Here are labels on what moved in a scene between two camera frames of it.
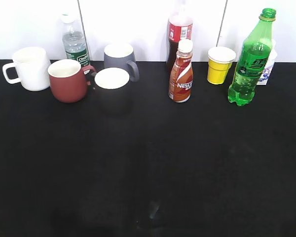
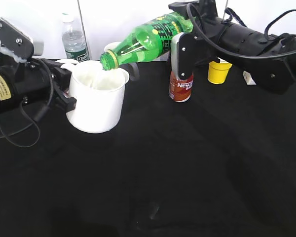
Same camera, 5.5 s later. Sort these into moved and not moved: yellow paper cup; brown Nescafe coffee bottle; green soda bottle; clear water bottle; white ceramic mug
Moved: green soda bottle; white ceramic mug
Not moved: clear water bottle; yellow paper cup; brown Nescafe coffee bottle
